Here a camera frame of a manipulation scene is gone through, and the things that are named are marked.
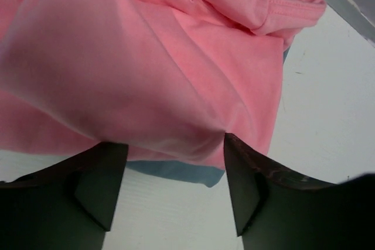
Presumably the pink t shirt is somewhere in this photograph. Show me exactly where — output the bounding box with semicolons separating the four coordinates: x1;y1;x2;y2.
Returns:
1;0;326;168

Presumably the teal folded t shirt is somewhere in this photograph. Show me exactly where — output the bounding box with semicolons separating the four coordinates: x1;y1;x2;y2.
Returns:
125;0;298;189

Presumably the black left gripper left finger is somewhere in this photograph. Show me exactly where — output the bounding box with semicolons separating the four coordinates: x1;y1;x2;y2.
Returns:
1;143;128;250

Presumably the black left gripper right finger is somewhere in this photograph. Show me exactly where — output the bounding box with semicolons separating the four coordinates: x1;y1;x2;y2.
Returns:
224;133;374;249

